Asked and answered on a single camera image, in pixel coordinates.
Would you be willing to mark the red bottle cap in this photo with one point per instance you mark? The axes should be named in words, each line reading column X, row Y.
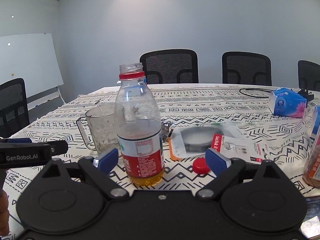
column 199, row 166

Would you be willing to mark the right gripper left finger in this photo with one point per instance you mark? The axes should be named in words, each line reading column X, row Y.
column 96, row 173

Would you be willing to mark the person's left hand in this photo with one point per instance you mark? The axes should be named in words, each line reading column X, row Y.
column 4, row 214

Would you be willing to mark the crinkled foil wrapper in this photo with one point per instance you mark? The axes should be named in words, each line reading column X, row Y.
column 167, row 130

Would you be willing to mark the clear plastic bottle red label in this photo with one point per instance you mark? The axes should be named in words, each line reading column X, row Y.
column 138, row 127

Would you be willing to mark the black mesh office chair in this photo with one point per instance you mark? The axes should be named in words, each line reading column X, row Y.
column 170, row 66
column 245, row 68
column 14, row 114
column 309, row 75

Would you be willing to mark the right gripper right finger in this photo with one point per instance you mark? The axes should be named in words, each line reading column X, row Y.
column 226, row 170

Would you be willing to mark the blue pink tissue pack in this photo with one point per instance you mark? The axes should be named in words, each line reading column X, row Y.
column 285, row 102

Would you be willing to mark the whiteboard on stand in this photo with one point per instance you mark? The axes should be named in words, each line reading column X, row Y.
column 32, row 57

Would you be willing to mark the blue white tissue pack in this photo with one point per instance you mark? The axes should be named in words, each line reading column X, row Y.
column 314, row 124

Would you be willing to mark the clear glass mug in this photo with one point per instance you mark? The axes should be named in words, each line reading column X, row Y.
column 97, row 127

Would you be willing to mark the SanDisk card package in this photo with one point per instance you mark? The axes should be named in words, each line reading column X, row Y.
column 246, row 150

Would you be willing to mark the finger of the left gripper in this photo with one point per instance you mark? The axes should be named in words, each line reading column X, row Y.
column 17, row 140

